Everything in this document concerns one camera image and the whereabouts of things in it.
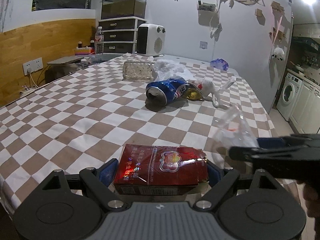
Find white space heater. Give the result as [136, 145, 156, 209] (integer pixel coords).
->
[136, 23, 166, 57]

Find grey laptop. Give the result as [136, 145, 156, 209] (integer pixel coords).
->
[47, 55, 84, 65]

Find red cigarette box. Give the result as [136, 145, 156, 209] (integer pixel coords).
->
[113, 144, 208, 196]

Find crushed blue soda can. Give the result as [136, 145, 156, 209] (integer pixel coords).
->
[146, 77, 189, 106]

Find black white drawer unit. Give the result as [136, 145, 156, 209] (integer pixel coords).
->
[98, 16, 146, 55]

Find colourful pop toy box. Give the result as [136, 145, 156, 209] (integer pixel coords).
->
[74, 47, 95, 56]

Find white plush sheep toy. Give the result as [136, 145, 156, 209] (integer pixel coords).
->
[272, 47, 285, 61]

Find clear plastic bottle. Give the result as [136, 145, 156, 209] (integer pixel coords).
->
[123, 61, 155, 81]

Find clear plastic wrapper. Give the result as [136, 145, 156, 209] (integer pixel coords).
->
[213, 106, 258, 150]

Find white red snack wrapper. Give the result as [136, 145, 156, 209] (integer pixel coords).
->
[197, 79, 220, 108]

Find glass fish tank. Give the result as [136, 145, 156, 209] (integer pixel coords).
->
[101, 0, 147, 20]

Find white washing machine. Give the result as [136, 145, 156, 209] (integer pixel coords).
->
[277, 73, 303, 121]

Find purple blue plastic bag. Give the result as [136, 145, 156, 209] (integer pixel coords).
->
[210, 59, 229, 71]

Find water bottle red label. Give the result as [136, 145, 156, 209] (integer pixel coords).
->
[94, 26, 104, 54]

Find checkered brown white tablecloth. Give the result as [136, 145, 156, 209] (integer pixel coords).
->
[1, 54, 276, 213]

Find white kitchen cabinets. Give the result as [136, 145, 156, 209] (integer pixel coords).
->
[289, 80, 319, 134]

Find wall power outlet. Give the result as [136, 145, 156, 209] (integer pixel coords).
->
[23, 57, 43, 76]

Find person's right hand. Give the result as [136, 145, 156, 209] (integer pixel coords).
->
[297, 181, 320, 218]

